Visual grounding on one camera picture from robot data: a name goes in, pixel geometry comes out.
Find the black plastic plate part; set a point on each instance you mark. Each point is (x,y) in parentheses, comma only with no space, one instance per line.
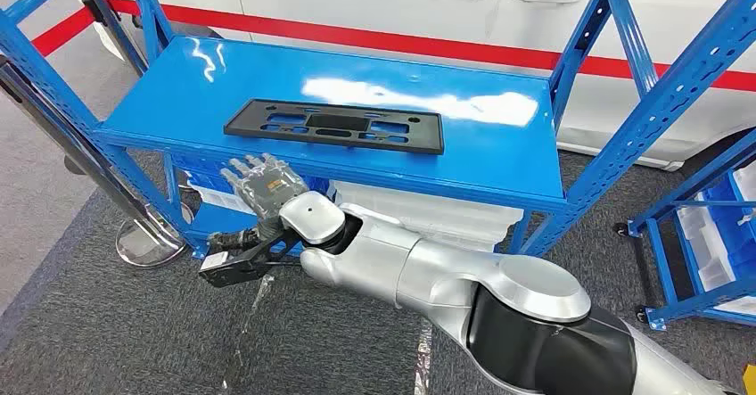
(428,135)

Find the long red barrier belt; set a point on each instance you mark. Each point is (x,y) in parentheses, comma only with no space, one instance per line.
(413,42)

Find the white plastic bin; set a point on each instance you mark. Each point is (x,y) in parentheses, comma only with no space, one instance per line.
(691,227)

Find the black-topped stanchion post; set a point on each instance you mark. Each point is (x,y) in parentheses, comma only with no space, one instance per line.
(112,26)

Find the blue wheeled bin cart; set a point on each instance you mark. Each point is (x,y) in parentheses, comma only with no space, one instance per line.
(661,262)

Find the black camera bracket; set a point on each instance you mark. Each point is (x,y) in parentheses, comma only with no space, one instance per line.
(254,265)

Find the clear floor tape strip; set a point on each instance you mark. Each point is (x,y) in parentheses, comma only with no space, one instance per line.
(422,357)
(257,304)

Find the chrome stanchion post with base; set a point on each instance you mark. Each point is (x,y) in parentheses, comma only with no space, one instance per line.
(150,241)

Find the white plastic tray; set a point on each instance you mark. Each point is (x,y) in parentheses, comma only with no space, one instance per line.
(218,200)

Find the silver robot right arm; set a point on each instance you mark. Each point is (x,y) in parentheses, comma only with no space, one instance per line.
(449,274)

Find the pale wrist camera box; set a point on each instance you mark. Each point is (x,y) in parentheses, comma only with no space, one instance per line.
(214,260)

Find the short red barrier belt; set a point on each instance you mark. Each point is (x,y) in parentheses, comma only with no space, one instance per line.
(59,33)

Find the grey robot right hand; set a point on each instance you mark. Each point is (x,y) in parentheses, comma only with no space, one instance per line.
(269,188)

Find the blue metal shelf rack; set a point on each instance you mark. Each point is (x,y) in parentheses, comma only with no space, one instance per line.
(236,85)

